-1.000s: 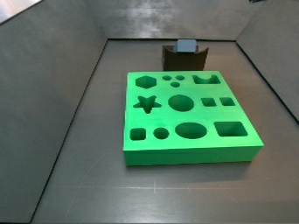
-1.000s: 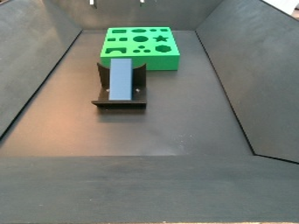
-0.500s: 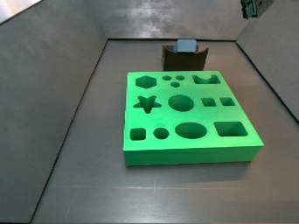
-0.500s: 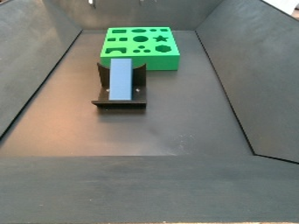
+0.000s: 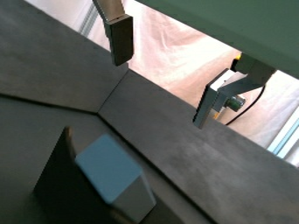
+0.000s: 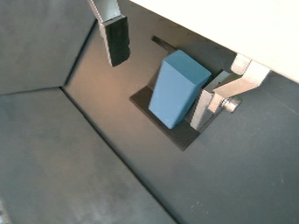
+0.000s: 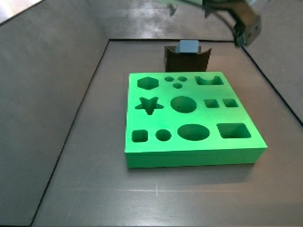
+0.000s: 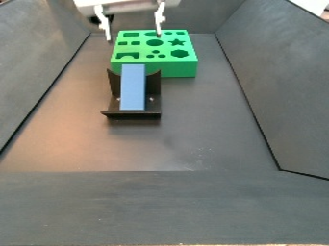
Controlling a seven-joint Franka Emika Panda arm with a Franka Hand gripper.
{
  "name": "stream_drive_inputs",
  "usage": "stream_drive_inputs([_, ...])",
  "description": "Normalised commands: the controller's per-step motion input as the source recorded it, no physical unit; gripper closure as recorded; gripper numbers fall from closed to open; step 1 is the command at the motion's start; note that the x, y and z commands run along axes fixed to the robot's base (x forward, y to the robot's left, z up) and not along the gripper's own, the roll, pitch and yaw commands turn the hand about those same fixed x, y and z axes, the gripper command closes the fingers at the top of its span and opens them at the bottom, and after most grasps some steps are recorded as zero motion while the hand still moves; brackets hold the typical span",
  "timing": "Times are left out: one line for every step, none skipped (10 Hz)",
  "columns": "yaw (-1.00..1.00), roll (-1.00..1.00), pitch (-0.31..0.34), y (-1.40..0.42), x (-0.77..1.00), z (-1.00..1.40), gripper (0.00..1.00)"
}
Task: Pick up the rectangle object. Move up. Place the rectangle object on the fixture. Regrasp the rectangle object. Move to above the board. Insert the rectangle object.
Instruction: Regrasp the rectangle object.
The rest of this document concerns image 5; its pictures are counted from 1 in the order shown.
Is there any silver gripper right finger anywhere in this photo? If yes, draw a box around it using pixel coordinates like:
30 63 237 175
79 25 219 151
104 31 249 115
193 55 277 128

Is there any black curved fixture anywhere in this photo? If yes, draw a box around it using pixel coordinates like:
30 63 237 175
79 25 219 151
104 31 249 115
34 128 183 224

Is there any black cable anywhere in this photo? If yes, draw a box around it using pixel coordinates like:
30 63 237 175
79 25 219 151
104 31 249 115
225 84 267 126

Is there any blue rectangular block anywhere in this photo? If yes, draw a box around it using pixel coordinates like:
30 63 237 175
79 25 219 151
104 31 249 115
74 133 158 224

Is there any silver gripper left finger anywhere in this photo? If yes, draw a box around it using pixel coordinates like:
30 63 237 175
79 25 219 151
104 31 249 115
92 0 135 66

